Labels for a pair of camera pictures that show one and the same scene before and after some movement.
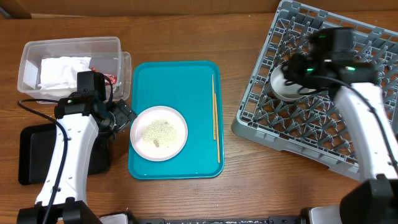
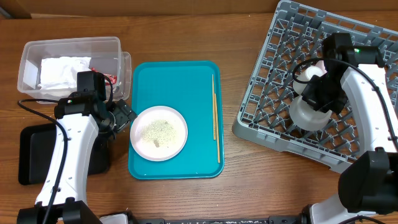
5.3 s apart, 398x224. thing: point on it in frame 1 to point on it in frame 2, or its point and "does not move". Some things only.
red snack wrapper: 112,78 does not move
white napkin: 60,73 does not move
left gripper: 124,112 does not move
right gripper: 293,65 to 310,95
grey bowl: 288,93 to 303,114
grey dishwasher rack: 313,127 does not move
